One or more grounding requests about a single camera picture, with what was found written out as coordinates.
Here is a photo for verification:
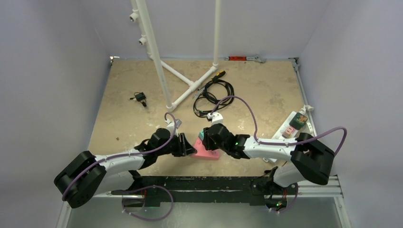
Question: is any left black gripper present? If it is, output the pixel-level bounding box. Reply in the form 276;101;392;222
156;133;195;157

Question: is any pink power socket block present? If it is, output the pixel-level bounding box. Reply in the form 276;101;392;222
190;138;221;161

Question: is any black plug adapter with cable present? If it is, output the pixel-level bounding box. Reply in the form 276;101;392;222
128;92;147;107

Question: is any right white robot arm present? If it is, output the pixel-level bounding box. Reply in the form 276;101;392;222
203;123;336;193

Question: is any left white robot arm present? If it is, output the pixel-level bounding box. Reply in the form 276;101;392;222
53;128;197;208

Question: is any teal plug adapter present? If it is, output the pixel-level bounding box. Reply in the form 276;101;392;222
198;131;204;141

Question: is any green plug adapter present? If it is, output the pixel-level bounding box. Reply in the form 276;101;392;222
289;112;308;130

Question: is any small silver wrench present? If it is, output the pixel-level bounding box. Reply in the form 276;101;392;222
192;89;204;99

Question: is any red adjustable wrench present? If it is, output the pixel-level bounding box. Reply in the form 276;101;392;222
224;56;266;63

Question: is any white power strip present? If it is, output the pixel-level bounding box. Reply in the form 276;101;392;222
263;105;316;163

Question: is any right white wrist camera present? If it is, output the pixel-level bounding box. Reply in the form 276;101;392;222
207;112;224;126

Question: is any coiled black cable bundle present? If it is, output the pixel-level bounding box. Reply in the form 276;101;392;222
192;79;235;118

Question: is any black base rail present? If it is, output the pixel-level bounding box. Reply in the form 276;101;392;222
111;176;297;207

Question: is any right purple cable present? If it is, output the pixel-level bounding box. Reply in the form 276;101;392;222
210;95;347;215

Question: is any white PVC pipe frame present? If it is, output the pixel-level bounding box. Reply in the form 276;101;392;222
128;0;224;111

